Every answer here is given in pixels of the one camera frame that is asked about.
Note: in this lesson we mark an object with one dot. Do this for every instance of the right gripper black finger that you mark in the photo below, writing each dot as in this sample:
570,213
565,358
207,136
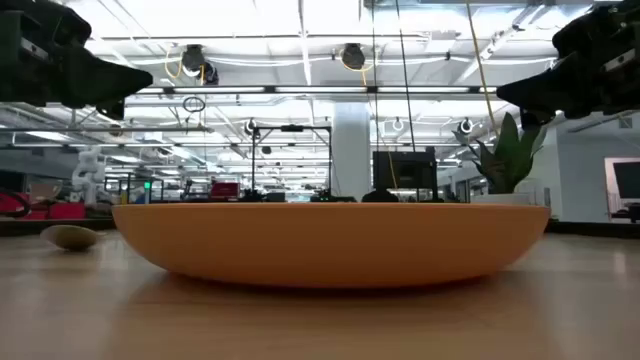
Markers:
532,117
550,90

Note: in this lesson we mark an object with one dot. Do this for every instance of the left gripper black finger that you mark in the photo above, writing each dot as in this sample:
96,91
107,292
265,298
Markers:
100,80
112,110

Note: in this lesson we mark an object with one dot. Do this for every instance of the orange round plate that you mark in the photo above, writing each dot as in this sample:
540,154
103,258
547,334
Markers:
330,240

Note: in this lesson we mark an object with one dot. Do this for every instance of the green plant in white pot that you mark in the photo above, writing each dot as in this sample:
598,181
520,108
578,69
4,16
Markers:
507,155

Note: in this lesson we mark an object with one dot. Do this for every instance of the white robot figure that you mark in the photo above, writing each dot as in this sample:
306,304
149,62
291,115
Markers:
89,172

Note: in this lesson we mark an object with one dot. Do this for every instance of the red storage bin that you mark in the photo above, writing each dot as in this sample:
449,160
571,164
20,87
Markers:
65,211

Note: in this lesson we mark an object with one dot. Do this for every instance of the red equipment box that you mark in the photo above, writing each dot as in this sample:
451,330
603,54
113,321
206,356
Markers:
225,190

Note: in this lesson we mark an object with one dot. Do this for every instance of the white round building column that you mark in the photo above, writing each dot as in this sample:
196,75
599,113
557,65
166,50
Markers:
350,150

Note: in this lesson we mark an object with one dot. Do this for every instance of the dark wall screen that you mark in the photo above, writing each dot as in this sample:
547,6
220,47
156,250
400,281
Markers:
627,180

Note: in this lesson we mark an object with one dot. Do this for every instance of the black metal frame rig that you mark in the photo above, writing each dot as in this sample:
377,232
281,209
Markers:
292,128

